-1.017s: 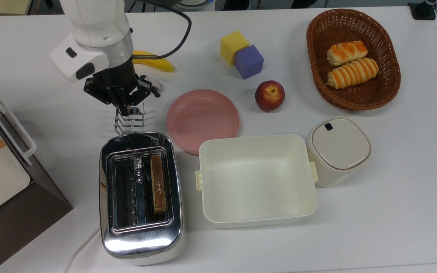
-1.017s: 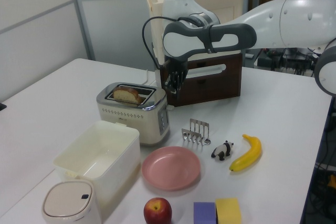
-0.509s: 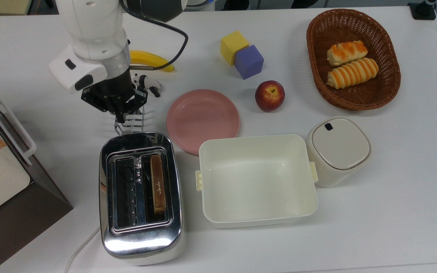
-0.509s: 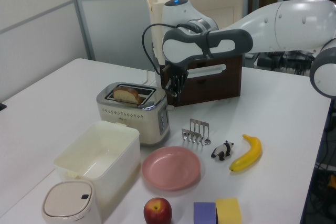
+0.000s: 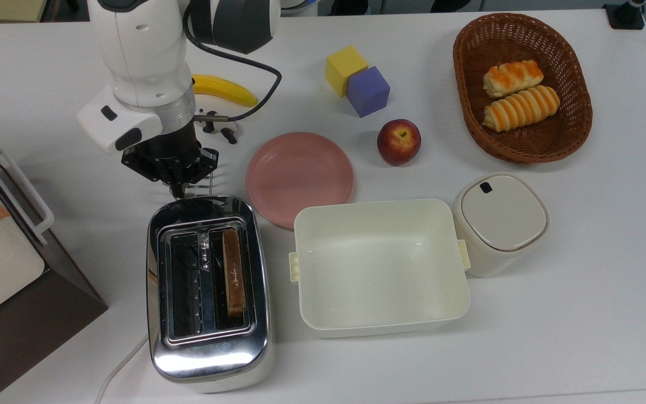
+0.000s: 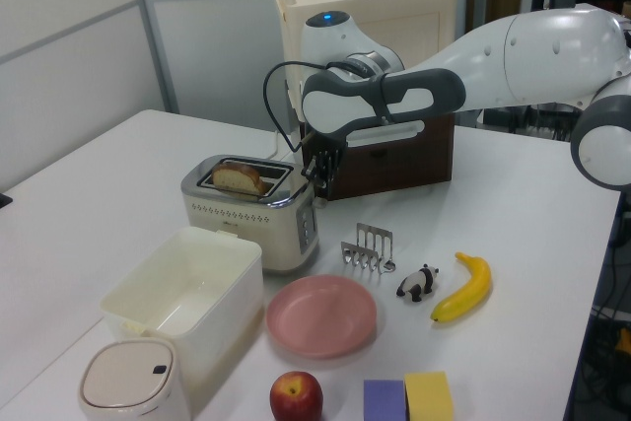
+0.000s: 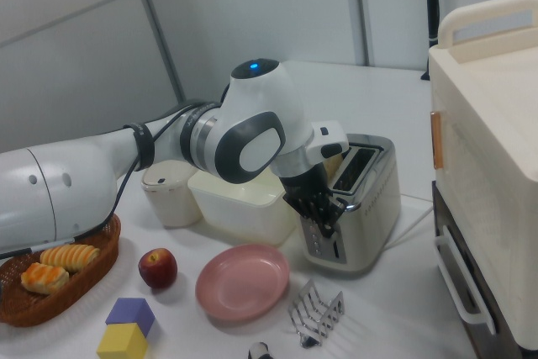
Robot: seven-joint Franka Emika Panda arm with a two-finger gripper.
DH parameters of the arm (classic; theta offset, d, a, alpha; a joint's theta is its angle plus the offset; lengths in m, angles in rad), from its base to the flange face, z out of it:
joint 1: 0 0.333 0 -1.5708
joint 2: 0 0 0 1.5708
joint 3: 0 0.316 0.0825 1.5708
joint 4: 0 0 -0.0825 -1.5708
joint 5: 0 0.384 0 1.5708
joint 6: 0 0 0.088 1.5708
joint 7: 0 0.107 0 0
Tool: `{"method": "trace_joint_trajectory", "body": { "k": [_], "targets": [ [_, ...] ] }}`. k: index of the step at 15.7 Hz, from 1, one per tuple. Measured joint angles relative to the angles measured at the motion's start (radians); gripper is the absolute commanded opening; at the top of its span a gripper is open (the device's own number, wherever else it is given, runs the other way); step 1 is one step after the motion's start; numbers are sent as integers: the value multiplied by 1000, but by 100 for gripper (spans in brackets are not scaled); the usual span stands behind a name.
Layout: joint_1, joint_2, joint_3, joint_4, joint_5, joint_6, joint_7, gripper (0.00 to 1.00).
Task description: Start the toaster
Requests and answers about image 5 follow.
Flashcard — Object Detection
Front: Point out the brown wicker basket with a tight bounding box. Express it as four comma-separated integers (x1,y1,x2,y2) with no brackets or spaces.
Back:
453,13,593,164

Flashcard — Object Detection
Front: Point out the white toaster power cord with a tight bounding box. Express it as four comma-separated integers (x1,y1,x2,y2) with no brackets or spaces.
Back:
94,334,150,404

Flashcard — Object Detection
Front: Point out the red apple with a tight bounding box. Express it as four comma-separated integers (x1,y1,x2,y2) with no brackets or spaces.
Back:
377,118,422,167

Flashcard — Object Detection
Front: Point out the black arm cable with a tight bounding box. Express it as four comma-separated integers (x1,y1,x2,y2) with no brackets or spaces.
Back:
183,3,283,121

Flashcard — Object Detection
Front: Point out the toasted bread slice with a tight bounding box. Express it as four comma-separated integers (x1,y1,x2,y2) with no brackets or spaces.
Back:
222,227,247,318

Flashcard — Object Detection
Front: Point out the white rectangular plastic container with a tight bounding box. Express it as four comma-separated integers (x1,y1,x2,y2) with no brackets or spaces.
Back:
289,198,471,339

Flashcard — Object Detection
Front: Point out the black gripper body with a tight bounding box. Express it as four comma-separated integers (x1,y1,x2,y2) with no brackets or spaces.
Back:
131,121,204,169

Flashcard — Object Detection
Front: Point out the orange glazed bread roll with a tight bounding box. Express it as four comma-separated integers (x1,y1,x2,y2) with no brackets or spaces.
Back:
483,60,544,99

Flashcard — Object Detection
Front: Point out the yellow banana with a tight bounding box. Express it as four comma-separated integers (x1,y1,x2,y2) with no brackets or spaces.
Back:
191,74,259,107

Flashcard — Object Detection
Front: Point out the pink plate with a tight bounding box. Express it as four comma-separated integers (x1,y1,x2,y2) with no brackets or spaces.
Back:
245,132,355,229

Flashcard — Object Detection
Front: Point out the yellow cube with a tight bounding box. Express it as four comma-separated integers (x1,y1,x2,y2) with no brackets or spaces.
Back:
325,45,369,97

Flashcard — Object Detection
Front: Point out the striped long bread roll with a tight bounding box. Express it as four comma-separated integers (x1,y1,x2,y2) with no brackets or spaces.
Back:
482,85,561,133

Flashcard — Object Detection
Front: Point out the purple cube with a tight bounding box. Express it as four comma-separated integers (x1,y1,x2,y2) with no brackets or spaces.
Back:
347,66,391,118

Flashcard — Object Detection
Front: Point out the cream and chrome toaster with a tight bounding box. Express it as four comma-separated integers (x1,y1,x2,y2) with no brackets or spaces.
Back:
145,195,276,393

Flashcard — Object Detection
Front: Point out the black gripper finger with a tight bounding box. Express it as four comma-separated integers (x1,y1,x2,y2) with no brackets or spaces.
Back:
121,150,183,199
180,147,220,194

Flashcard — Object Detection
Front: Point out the panda figurine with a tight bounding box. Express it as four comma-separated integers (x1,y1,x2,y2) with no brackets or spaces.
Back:
194,109,239,145

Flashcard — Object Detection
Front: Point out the brown box with white handle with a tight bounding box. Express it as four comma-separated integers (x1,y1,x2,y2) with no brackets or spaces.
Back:
0,132,109,404

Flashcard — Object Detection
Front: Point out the metal toast rack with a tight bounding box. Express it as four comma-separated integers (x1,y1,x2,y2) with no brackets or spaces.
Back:
186,168,216,198

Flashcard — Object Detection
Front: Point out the small cream lidded bin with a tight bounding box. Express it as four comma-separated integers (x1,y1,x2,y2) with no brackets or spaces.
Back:
452,172,551,278

